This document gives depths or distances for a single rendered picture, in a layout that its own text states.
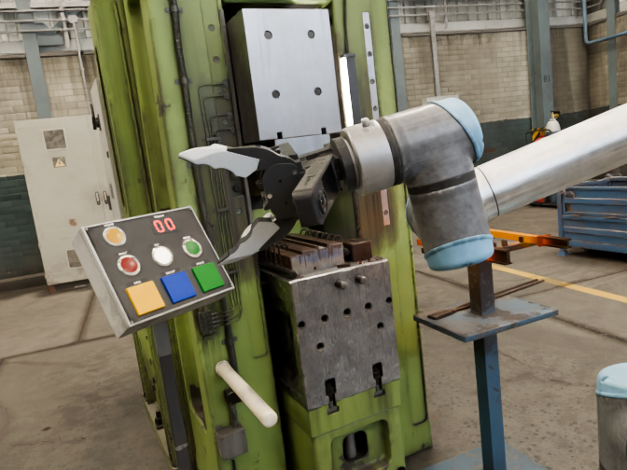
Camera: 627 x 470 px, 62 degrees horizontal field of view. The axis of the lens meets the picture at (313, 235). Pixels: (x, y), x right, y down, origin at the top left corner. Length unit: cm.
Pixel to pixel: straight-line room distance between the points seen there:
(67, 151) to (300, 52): 550
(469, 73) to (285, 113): 792
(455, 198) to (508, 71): 935
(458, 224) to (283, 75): 115
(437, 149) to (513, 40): 951
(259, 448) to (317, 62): 136
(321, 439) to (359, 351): 33
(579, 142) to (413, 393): 163
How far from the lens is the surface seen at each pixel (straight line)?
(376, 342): 188
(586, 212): 553
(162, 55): 178
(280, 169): 63
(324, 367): 180
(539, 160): 85
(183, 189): 174
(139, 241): 144
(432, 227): 69
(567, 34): 1096
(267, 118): 169
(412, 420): 237
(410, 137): 66
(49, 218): 710
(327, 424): 189
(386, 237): 207
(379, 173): 65
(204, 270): 147
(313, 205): 56
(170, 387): 160
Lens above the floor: 131
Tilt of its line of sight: 9 degrees down
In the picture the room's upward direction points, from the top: 7 degrees counter-clockwise
